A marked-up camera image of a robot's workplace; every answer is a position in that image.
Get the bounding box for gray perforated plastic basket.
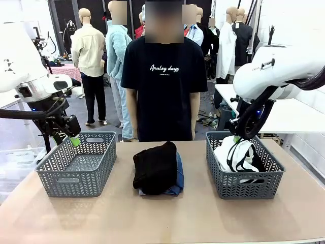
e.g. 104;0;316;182
35;131;117;198
205;131;285;200

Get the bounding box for black camera on tripod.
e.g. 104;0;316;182
31;25;54;75

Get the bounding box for thick black sweater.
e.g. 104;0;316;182
132;141;178;196

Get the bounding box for mannequin in black clothes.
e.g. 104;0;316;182
202;17;220;79

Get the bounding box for folded blue jeans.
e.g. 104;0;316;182
138;151;185;197

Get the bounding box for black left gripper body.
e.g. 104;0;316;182
26;96;70;129

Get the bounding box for mannequin in white shirt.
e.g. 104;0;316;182
215;6;238;83

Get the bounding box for person in black t-shirt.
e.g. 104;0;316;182
121;0;208;142

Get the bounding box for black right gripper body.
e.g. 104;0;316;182
229;99;277;140

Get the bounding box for clear plastic storage box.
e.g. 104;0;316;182
0;146;47;178

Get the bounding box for mannequin in light blue fleece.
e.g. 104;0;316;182
105;0;135;142

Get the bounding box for red checked tablecloth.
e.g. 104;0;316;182
48;63;82;82

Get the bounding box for person's left hand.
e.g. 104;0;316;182
189;124;199;141

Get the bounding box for white shirt with black trim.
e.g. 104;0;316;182
213;136;260;174

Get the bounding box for mannequin in pale blue shirt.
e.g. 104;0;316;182
183;5;204;47

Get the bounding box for person's left forearm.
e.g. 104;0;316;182
190;106;201;127

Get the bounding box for person's right forearm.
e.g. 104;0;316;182
126;106;139;129

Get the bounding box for mannequin in cream shirt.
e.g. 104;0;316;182
71;7;107;127

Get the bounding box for person's right hand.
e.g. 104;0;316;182
129;127;140;142

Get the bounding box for black light stand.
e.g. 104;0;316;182
268;24;276;46

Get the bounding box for mannequin with gray hood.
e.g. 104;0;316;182
134;11;147;39

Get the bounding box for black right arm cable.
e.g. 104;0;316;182
236;73;325;140

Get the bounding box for mannequin in black jacket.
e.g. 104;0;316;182
231;7;261;67

